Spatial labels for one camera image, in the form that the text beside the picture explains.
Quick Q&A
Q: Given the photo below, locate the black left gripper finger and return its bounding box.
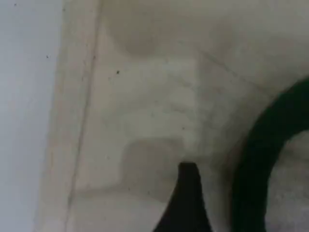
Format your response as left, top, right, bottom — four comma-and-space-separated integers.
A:
154, 161, 214, 232

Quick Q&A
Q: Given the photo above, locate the cream plastic tray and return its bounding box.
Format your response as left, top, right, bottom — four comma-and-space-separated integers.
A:
36, 0, 309, 232

